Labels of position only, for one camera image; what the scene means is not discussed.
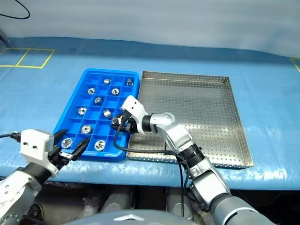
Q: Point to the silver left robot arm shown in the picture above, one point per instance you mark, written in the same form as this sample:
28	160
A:
14	187

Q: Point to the black round object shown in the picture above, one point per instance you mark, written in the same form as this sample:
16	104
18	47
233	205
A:
35	212

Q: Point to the blue compartment tray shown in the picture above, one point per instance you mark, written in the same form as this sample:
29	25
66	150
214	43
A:
103	153

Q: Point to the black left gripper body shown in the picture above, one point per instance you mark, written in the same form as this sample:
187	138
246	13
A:
57	160

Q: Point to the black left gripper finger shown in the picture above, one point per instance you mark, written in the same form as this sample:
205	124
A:
57	138
79	150

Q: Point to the blue plastic table cover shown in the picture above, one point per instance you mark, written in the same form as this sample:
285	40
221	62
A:
47	93

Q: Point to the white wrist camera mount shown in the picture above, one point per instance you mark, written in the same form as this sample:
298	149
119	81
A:
132	105
32	143

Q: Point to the perforated metal tray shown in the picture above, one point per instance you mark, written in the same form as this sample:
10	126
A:
199	105

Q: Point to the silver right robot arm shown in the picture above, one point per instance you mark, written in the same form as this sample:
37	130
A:
178	136

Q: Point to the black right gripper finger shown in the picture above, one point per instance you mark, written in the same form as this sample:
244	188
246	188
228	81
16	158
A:
119	117
122	128

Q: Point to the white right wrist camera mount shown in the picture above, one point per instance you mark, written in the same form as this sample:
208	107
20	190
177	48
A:
132	105

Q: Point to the grey domed cover with emblem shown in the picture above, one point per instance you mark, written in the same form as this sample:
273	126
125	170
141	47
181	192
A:
117	216

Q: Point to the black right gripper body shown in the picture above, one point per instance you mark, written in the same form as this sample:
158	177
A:
133	126

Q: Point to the grey rounded housing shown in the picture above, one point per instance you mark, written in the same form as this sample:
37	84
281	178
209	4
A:
174	199
117	199

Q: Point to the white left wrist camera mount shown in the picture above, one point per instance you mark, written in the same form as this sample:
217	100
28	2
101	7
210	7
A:
32	143

